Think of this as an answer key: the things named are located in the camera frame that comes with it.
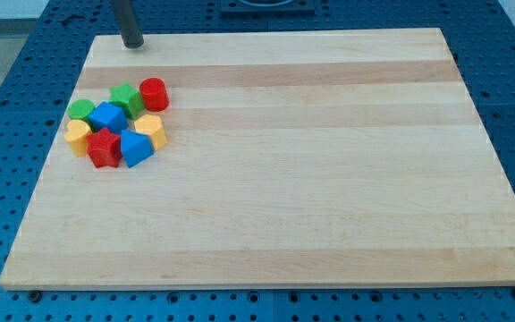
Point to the red cylinder block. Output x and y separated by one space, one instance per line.
154 94

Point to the yellow heart block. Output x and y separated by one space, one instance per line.
76 135

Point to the green cylinder block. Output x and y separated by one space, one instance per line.
80 110

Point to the blue triangular block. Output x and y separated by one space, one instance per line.
135 147

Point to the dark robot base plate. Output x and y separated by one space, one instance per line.
266 6

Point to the green star block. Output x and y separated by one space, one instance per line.
128 99

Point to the yellow pentagon block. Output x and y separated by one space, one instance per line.
152 126

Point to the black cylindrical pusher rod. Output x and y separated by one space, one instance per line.
128 23

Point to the red star block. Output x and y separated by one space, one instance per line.
104 148

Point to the blue cube block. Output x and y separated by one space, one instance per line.
109 116

